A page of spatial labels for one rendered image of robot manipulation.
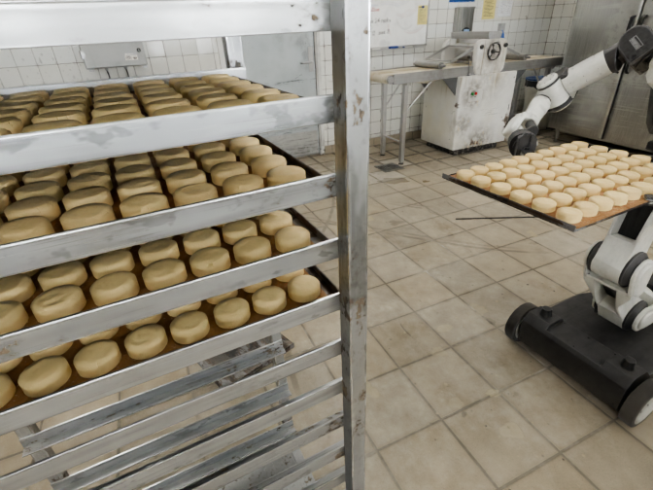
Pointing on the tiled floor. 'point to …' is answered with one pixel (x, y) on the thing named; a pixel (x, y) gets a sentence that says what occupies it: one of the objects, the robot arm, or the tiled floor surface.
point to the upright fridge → (638, 11)
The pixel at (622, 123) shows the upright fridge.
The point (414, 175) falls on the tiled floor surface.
